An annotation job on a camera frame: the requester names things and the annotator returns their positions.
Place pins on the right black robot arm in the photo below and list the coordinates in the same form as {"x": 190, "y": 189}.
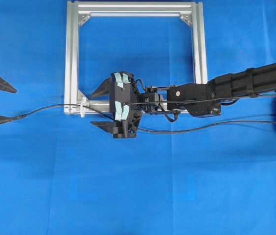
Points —
{"x": 204, "y": 100}

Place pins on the square aluminium extrusion frame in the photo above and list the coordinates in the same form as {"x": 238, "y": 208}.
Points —
{"x": 79, "y": 12}

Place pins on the right gripper black taped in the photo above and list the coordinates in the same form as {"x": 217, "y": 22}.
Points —
{"x": 123, "y": 94}

